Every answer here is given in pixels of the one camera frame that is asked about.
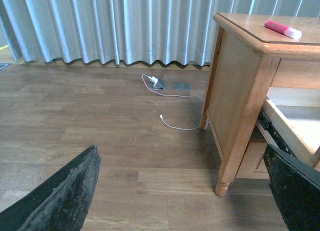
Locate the wooden nightstand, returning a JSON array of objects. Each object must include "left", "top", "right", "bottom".
[{"left": 200, "top": 13, "right": 320, "bottom": 197}]

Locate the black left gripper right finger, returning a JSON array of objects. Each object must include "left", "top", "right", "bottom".
[{"left": 263, "top": 144, "right": 320, "bottom": 231}]

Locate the closed floor socket plate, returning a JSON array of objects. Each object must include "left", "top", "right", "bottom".
[{"left": 172, "top": 82, "right": 191, "bottom": 91}]

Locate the pink highlighter marker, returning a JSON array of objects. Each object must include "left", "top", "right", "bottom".
[{"left": 264, "top": 20, "right": 302, "bottom": 40}]

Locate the white wall plug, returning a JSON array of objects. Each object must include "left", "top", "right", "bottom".
[{"left": 148, "top": 76, "right": 158, "bottom": 83}]

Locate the pale pleated curtain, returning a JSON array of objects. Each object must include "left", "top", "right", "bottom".
[{"left": 0, "top": 0, "right": 320, "bottom": 66}]

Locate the open floor socket box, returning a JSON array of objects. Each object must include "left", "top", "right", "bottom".
[{"left": 152, "top": 77, "right": 168, "bottom": 90}]

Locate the white charging cable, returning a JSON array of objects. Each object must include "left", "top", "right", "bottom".
[{"left": 141, "top": 74, "right": 204, "bottom": 131}]

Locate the black drawer slide rail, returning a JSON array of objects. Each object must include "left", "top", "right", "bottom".
[{"left": 257, "top": 110, "right": 296, "bottom": 158}]

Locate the wooden drawer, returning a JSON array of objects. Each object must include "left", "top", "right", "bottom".
[
  {"left": 261, "top": 87, "right": 320, "bottom": 170},
  {"left": 235, "top": 139, "right": 269, "bottom": 180}
]

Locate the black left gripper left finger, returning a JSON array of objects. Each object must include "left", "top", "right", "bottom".
[{"left": 0, "top": 145, "right": 101, "bottom": 231}]

